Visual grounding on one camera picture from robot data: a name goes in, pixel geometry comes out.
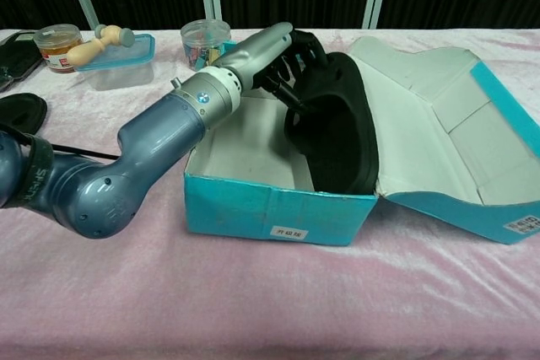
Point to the blue cardboard shoe box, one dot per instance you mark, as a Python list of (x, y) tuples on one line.
[(270, 212)]

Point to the black socks in plastic bag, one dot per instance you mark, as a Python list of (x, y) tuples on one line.
[(17, 58)]

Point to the clear container with blue lid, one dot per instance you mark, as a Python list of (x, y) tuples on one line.
[(122, 69)]

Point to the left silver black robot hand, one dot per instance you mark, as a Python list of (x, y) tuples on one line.
[(253, 54)]

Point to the amber jar with label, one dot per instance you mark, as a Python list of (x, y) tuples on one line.
[(55, 46)]

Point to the black slipper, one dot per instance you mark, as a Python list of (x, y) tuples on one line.
[(21, 109), (333, 145)]

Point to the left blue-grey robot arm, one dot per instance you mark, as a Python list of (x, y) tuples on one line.
[(152, 136)]

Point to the pink velvet tablecloth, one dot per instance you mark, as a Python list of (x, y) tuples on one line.
[(169, 292)]

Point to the clear jar of colourful clips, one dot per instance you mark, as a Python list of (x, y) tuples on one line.
[(202, 41)]

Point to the wooden massage roller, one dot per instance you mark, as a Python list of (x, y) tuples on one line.
[(93, 48)]

